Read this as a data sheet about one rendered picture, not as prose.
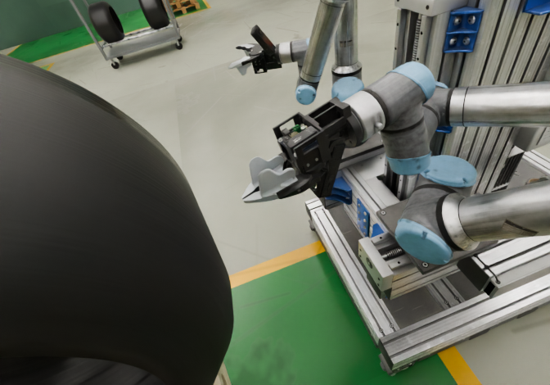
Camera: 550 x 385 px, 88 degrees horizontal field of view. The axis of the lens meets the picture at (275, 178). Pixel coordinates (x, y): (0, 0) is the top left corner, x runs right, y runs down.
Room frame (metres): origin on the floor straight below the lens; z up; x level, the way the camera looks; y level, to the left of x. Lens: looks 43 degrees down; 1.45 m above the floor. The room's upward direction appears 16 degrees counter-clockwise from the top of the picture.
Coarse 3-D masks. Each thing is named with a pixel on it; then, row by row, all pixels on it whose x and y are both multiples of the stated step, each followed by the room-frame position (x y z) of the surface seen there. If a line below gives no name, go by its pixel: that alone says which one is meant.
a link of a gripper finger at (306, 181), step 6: (300, 174) 0.33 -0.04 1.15; (306, 174) 0.32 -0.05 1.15; (300, 180) 0.31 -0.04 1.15; (306, 180) 0.31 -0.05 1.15; (312, 180) 0.31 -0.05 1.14; (318, 180) 0.31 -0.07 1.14; (288, 186) 0.31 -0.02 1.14; (294, 186) 0.31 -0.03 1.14; (300, 186) 0.31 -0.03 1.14; (306, 186) 0.31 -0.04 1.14; (276, 192) 0.31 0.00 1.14; (282, 192) 0.31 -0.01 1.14; (288, 192) 0.31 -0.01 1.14; (294, 192) 0.30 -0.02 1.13; (300, 192) 0.30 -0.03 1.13; (282, 198) 0.31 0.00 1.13
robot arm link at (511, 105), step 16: (432, 96) 0.46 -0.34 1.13; (448, 96) 0.44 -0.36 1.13; (464, 96) 0.42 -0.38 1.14; (480, 96) 0.40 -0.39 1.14; (496, 96) 0.39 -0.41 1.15; (512, 96) 0.37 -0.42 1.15; (528, 96) 0.35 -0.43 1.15; (544, 96) 0.34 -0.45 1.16; (448, 112) 0.42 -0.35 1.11; (464, 112) 0.40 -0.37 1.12; (480, 112) 0.38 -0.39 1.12; (496, 112) 0.37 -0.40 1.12; (512, 112) 0.35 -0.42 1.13; (528, 112) 0.34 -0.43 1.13; (544, 112) 0.33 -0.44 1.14
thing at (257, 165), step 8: (256, 160) 0.35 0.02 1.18; (264, 160) 0.36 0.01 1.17; (272, 160) 0.36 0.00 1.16; (280, 160) 0.36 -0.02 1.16; (256, 168) 0.35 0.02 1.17; (264, 168) 0.35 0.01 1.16; (272, 168) 0.36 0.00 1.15; (280, 168) 0.36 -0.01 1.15; (256, 176) 0.35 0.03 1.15; (256, 184) 0.34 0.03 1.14; (248, 192) 0.33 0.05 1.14
